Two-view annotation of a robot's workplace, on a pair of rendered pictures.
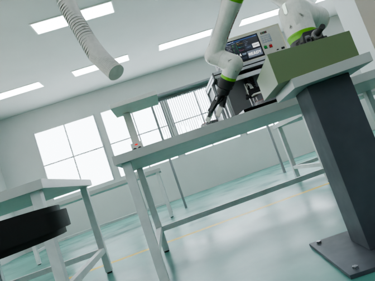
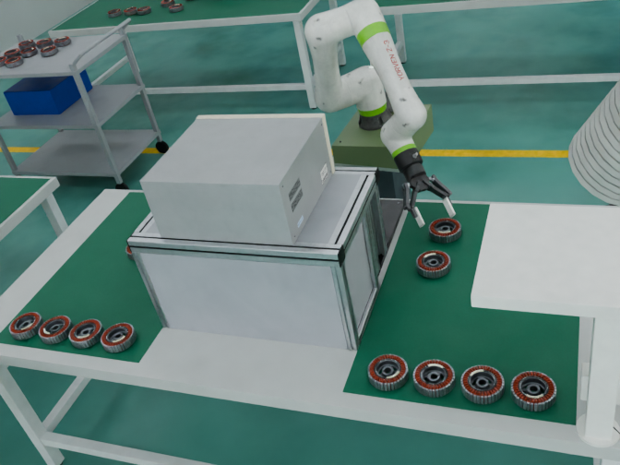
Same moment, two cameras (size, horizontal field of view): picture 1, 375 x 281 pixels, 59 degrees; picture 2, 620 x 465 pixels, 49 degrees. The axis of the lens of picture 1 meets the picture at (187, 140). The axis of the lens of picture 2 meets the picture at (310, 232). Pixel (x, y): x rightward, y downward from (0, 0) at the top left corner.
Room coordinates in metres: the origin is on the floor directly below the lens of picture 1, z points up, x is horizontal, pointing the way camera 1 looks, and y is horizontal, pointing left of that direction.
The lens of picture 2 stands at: (3.89, 0.44, 2.21)
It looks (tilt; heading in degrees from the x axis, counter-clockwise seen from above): 35 degrees down; 212
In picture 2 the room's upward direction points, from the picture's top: 13 degrees counter-clockwise
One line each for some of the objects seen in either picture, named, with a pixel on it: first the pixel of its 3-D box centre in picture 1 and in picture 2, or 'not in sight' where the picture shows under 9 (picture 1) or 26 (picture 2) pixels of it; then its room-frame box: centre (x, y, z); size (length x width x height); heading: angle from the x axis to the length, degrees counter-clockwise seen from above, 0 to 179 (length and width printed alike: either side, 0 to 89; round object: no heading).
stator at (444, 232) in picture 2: (209, 125); (445, 230); (2.04, -0.16, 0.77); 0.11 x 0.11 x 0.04
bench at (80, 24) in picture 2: not in sight; (203, 47); (-0.56, -2.93, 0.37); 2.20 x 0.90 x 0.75; 96
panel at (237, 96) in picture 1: (262, 90); not in sight; (2.39, -0.63, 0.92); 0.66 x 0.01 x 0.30; 96
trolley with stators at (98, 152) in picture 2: not in sight; (72, 109); (0.82, -3.12, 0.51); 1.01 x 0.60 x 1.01; 96
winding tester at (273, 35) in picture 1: (248, 56); (243, 175); (2.46, -0.64, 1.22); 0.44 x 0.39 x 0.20; 96
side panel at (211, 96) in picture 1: (217, 110); (357, 279); (2.50, -0.29, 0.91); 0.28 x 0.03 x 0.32; 6
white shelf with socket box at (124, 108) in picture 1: (143, 129); (562, 323); (2.62, 0.30, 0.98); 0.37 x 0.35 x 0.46; 96
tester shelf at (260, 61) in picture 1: (251, 71); (256, 208); (2.45, -0.63, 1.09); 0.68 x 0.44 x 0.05; 96
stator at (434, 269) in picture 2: not in sight; (433, 264); (2.23, -0.15, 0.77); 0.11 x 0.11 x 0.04
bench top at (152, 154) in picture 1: (272, 115); (288, 282); (2.38, -0.63, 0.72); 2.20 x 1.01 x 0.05; 96
